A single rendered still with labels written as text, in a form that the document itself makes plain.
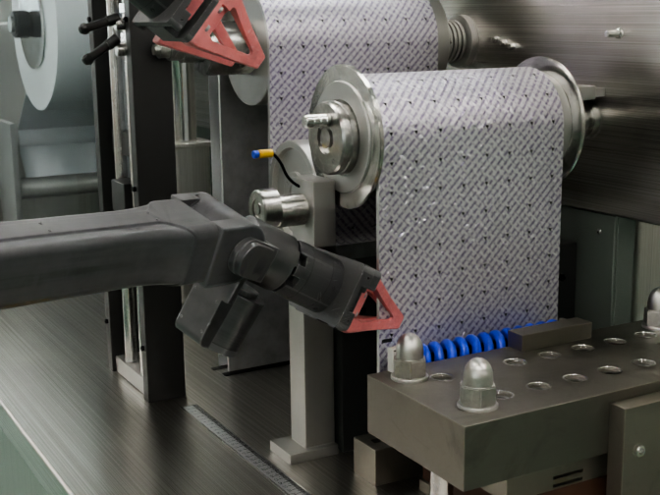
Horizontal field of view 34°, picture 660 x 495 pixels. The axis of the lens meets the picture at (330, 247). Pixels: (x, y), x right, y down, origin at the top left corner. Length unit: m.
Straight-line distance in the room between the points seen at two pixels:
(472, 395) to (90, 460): 0.46
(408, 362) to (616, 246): 0.37
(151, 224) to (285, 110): 0.44
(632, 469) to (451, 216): 0.31
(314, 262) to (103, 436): 0.39
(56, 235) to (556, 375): 0.51
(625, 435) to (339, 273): 0.30
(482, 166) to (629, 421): 0.30
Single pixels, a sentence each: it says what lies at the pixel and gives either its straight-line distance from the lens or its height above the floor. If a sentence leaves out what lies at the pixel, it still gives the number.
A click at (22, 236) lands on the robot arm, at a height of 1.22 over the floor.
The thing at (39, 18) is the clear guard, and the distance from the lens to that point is 2.00.
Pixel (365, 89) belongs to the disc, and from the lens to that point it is 1.07.
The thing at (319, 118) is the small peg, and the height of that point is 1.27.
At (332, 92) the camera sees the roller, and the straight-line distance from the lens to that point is 1.12.
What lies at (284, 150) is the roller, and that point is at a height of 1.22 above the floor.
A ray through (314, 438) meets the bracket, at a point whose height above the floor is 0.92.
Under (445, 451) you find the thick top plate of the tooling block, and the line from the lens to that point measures 0.97.
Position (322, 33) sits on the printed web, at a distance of 1.30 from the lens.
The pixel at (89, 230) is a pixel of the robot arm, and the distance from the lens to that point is 0.84.
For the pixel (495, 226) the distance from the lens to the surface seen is 1.16.
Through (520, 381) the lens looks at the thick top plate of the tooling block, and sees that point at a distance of 1.05.
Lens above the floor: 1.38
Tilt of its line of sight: 12 degrees down
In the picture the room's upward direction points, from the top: 1 degrees counter-clockwise
